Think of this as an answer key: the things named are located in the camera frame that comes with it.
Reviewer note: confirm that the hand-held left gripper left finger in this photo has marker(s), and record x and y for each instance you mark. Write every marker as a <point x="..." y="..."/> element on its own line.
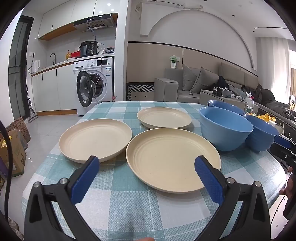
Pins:
<point x="85" y="178"/>

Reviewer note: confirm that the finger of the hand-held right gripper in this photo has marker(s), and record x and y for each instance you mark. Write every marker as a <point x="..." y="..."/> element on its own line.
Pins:
<point x="282" y="141"/>
<point x="282" y="155"/>

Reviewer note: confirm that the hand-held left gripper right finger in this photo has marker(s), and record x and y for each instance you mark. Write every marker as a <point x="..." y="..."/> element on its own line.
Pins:
<point x="209" y="180"/>

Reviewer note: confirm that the blue bowl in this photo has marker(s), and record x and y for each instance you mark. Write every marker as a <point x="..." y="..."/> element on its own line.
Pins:
<point x="222" y="134"/>
<point x="227" y="107"/>
<point x="261" y="132"/>

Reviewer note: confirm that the beige plate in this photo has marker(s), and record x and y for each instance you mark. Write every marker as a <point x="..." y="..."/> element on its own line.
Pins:
<point x="164" y="117"/>
<point x="166" y="160"/>
<point x="92" y="139"/>

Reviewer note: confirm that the person's right hand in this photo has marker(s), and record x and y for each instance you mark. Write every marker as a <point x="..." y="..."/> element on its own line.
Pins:
<point x="282" y="191"/>

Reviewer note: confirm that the yellow plastic bag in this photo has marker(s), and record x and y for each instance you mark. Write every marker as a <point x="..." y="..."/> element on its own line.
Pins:
<point x="266" y="117"/>

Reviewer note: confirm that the dark clothes pile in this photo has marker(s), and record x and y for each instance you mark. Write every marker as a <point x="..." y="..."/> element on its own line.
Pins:
<point x="270" y="97"/>

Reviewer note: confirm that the clear plastic bottle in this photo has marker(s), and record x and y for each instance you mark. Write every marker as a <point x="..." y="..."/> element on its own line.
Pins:
<point x="249" y="105"/>

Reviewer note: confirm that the teal checked tablecloth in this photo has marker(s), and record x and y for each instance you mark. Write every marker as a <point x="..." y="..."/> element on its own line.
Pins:
<point x="129" y="208"/>

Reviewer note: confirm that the white sheer curtain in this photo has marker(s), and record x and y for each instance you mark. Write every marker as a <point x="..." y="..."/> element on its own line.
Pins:
<point x="272" y="64"/>

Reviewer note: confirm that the brown cardboard box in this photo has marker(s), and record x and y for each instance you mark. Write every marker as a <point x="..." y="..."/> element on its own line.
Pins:
<point x="12" y="153"/>

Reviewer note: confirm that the black electronics box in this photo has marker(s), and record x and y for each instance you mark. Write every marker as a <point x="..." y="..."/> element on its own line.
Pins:
<point x="222" y="92"/>

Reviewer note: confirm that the grey side cabinet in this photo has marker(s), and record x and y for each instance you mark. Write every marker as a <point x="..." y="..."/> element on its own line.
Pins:
<point x="212" y="100"/>

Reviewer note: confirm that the brown patterned board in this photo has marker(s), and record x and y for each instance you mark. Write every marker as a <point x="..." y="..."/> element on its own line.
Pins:
<point x="19" y="129"/>

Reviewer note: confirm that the black bag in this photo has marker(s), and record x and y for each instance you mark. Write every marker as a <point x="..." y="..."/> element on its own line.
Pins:
<point x="221" y="83"/>

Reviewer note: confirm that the grey floor mop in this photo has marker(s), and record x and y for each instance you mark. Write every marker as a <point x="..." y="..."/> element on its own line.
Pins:
<point x="31" y="112"/>

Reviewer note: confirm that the white kitchen base cabinets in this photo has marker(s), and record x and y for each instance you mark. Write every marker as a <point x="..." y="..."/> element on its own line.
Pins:
<point x="50" y="92"/>

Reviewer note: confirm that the grey sofa cushion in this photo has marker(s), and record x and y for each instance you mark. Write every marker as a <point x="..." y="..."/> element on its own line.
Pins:
<point x="204" y="80"/>
<point x="188" y="76"/>

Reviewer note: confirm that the grey sofa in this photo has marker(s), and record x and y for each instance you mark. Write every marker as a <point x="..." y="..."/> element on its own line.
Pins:
<point x="166" y="90"/>

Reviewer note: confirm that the black white patterned cushion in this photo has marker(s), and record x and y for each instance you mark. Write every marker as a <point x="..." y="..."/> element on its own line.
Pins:
<point x="140" y="90"/>

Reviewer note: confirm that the white washing machine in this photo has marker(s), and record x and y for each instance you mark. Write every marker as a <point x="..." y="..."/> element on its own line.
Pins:
<point x="101" y="69"/>

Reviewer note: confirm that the white electric kettle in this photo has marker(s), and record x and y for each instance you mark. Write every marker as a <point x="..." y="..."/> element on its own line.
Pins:
<point x="35" y="66"/>

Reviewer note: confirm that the yellow bottle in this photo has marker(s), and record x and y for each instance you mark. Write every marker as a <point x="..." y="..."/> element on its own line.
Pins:
<point x="68" y="55"/>

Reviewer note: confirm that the steel kitchen faucet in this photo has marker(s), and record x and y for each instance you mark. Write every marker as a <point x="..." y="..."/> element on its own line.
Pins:
<point x="54" y="56"/>

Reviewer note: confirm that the dark glass door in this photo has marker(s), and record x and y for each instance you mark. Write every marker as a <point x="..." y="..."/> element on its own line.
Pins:
<point x="19" y="69"/>

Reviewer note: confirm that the black pressure cooker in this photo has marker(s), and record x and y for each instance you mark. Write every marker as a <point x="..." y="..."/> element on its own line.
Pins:
<point x="89" y="49"/>

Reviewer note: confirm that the steel range hood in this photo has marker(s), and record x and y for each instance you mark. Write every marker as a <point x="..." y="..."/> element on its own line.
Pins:
<point x="97" y="23"/>

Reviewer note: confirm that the green white wall device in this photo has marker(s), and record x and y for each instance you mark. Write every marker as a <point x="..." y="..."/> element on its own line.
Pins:
<point x="174" y="62"/>

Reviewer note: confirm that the white kitchen wall cabinets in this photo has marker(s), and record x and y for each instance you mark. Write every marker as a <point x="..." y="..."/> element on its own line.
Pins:
<point x="60" y="16"/>

